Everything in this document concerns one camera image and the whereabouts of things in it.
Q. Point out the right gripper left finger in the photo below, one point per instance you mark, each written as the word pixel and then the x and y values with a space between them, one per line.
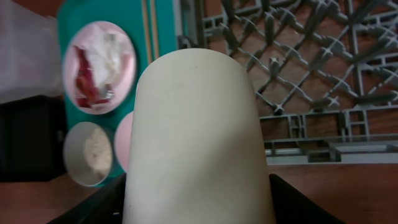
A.
pixel 104 206

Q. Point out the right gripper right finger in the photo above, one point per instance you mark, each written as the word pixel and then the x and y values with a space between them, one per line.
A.
pixel 293 207

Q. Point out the grey small bowl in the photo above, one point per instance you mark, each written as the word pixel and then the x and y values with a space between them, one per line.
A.
pixel 73 157

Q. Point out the cooked rice pile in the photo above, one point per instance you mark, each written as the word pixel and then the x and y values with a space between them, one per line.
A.
pixel 98 153

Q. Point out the pink bowl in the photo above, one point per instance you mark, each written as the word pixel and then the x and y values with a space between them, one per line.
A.
pixel 122 141

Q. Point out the white cylindrical cup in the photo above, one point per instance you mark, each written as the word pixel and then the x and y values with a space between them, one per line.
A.
pixel 197 153

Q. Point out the red sauce packet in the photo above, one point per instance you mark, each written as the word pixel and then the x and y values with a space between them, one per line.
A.
pixel 89 94

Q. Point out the white napkin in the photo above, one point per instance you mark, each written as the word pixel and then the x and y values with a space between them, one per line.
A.
pixel 107 53

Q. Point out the grey dishwasher rack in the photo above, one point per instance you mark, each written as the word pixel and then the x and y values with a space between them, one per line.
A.
pixel 324 72

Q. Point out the black plastic tray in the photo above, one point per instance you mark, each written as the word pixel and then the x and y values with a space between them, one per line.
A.
pixel 32 135

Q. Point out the white round plate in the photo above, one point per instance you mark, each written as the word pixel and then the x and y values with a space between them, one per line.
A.
pixel 70 67

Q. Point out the clear plastic storage bin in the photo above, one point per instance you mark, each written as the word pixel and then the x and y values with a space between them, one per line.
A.
pixel 30 54

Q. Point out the teal serving tray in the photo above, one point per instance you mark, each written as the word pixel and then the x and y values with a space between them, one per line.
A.
pixel 127 14

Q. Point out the left wooden chopstick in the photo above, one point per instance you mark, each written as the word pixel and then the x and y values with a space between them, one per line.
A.
pixel 146 31

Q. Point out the wooden chopstick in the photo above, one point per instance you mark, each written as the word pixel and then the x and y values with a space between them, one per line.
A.
pixel 155 36
pixel 146 31

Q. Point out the right wooden chopstick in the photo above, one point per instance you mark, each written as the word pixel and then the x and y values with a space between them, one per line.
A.
pixel 155 36

